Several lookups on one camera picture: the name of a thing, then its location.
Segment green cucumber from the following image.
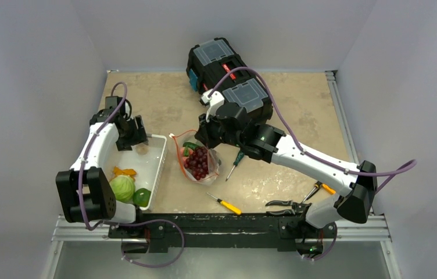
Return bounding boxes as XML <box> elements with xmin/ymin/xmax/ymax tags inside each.
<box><xmin>182</xmin><ymin>141</ymin><xmax>200</xmax><ymax>152</ymax></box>

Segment pink peach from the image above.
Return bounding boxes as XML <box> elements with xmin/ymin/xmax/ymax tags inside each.
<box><xmin>179</xmin><ymin>146</ymin><xmax>194</xmax><ymax>164</ymax></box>

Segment clear zip bag orange zipper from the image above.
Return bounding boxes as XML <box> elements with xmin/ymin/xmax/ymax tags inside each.
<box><xmin>169</xmin><ymin>130</ymin><xmax>221</xmax><ymax>185</ymax></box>

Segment red grape bunch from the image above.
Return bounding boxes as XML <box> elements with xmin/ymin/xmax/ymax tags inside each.
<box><xmin>183</xmin><ymin>146</ymin><xmax>209</xmax><ymax>181</ymax></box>

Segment green cabbage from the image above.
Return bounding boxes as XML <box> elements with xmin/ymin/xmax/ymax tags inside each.
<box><xmin>109</xmin><ymin>175</ymin><xmax>135</xmax><ymax>202</ymax></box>

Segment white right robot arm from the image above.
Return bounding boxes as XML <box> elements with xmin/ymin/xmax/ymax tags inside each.
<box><xmin>195</xmin><ymin>103</ymin><xmax>377</xmax><ymax>237</ymax></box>

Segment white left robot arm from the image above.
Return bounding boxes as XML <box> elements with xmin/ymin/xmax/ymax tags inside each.
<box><xmin>55</xmin><ymin>96</ymin><xmax>148</xmax><ymax>238</ymax></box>

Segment orange food piece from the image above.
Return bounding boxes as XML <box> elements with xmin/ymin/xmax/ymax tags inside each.
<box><xmin>113</xmin><ymin>166</ymin><xmax>137</xmax><ymax>178</ymax></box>

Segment white plastic basket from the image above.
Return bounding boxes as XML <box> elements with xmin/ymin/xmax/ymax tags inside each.
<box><xmin>103</xmin><ymin>134</ymin><xmax>167</xmax><ymax>212</ymax></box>

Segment green bell pepper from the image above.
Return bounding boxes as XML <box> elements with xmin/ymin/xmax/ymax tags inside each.
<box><xmin>132</xmin><ymin>188</ymin><xmax>152</xmax><ymax>208</ymax></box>

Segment black toolbox clear lids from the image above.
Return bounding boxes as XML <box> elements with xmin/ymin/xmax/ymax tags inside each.
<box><xmin>186</xmin><ymin>37</ymin><xmax>274</xmax><ymax>124</ymax></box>

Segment orange black screwdriver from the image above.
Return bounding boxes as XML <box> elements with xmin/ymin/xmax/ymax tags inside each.
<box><xmin>302</xmin><ymin>181</ymin><xmax>336</xmax><ymax>203</ymax></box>

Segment black pliers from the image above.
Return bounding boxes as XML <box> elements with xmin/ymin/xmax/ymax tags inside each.
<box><xmin>265</xmin><ymin>200</ymin><xmax>311</xmax><ymax>216</ymax></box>

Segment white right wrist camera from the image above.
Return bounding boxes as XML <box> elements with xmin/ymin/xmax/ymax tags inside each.
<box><xmin>200</xmin><ymin>90</ymin><xmax>225</xmax><ymax>122</ymax></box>

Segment green handled screwdriver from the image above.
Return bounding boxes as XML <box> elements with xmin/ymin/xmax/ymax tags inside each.
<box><xmin>225</xmin><ymin>151</ymin><xmax>245</xmax><ymax>181</ymax></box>

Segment yellow handled screwdriver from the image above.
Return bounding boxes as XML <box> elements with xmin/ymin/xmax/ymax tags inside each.
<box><xmin>206</xmin><ymin>192</ymin><xmax>242</xmax><ymax>216</ymax></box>

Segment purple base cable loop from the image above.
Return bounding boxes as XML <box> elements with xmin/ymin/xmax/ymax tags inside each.
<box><xmin>103</xmin><ymin>219</ymin><xmax>185</xmax><ymax>269</ymax></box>

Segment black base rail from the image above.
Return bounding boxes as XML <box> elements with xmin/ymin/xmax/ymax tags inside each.
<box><xmin>108</xmin><ymin>213</ymin><xmax>336</xmax><ymax>255</ymax></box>

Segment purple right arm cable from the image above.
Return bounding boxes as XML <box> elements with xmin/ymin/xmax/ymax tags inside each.
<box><xmin>207</xmin><ymin>66</ymin><xmax>418</xmax><ymax>194</ymax></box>

